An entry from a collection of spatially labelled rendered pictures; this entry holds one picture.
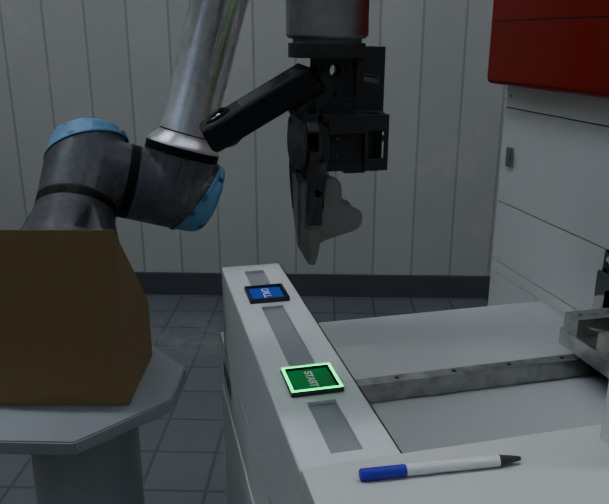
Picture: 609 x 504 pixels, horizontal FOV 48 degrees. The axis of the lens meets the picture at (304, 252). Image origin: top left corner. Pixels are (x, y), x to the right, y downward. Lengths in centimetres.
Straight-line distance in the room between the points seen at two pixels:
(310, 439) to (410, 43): 287
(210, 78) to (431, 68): 241
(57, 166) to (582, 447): 77
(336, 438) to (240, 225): 291
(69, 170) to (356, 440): 59
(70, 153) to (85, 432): 39
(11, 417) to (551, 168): 99
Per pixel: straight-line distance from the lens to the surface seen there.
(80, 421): 98
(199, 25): 107
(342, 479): 59
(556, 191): 133
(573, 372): 111
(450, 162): 347
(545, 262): 138
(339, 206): 65
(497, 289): 154
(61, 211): 98
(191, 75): 106
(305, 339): 83
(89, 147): 105
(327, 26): 61
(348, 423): 67
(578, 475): 63
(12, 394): 105
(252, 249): 354
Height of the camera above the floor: 131
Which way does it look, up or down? 18 degrees down
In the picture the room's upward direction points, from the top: straight up
